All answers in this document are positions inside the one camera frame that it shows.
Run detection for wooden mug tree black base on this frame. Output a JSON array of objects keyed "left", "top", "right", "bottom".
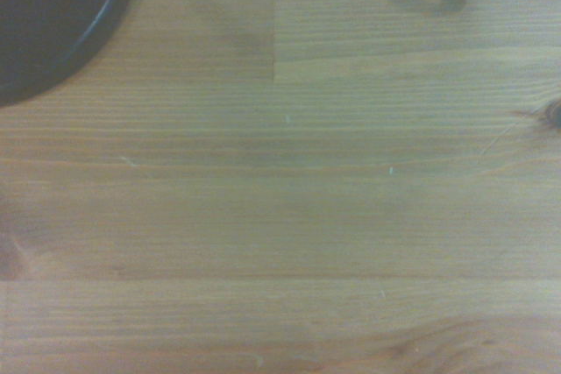
[{"left": 0, "top": 0, "right": 139, "bottom": 109}]

